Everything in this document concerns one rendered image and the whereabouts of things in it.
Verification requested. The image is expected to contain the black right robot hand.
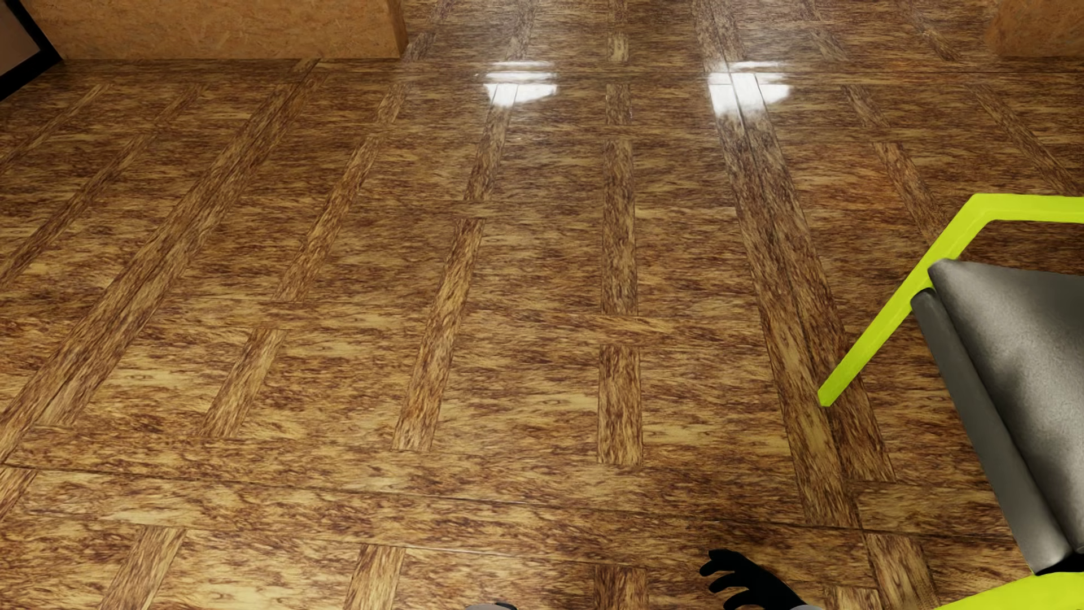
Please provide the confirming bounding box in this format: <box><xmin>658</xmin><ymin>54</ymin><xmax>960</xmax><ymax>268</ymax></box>
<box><xmin>700</xmin><ymin>549</ymin><xmax>807</xmax><ymax>610</ymax></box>

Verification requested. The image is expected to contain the light wooden cabinet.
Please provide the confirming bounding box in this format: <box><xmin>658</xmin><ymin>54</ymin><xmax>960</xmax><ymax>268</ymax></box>
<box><xmin>985</xmin><ymin>0</ymin><xmax>1084</xmax><ymax>59</ymax></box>

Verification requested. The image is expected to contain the black framed door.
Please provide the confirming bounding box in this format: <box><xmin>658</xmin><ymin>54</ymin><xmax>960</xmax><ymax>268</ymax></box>
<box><xmin>0</xmin><ymin>0</ymin><xmax>62</xmax><ymax>101</ymax></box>

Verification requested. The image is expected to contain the lime green framed grey chair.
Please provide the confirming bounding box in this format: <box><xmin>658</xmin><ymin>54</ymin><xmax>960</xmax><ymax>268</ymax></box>
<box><xmin>817</xmin><ymin>194</ymin><xmax>1084</xmax><ymax>610</ymax></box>

